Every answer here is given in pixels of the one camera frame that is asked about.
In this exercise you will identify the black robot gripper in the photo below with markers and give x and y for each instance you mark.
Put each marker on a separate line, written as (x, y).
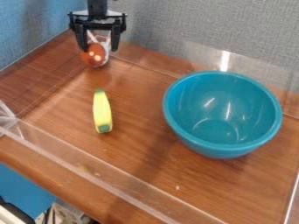
(99, 12)

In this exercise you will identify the brown toy mushroom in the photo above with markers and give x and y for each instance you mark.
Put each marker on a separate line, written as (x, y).
(95, 57)

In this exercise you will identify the blue plastic bowl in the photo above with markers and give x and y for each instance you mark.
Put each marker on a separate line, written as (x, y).
(223, 113)

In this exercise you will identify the yellow toy corn cob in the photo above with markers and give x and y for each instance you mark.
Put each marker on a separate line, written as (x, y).
(102, 112)

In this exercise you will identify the clear acrylic table barrier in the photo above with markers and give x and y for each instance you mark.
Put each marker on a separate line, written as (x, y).
(135, 175)

